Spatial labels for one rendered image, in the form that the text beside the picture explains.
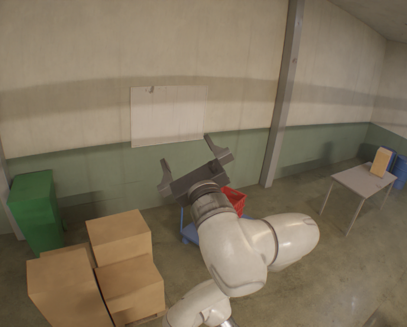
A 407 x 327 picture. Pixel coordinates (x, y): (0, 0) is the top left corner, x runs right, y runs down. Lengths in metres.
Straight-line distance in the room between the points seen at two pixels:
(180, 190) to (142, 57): 2.96
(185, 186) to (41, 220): 2.88
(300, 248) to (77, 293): 1.89
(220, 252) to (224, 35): 3.66
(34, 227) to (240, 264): 3.14
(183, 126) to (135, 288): 2.51
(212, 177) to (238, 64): 3.62
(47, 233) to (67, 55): 2.30
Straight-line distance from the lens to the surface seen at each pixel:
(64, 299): 2.22
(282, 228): 0.50
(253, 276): 0.42
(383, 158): 5.36
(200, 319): 0.96
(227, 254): 0.42
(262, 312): 3.16
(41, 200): 3.10
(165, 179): 0.61
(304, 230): 0.53
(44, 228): 3.41
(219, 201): 0.48
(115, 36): 3.34
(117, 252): 2.42
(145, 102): 3.49
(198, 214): 0.48
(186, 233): 3.47
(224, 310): 1.01
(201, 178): 0.55
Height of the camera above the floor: 2.67
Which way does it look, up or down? 27 degrees down
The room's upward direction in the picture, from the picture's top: 6 degrees clockwise
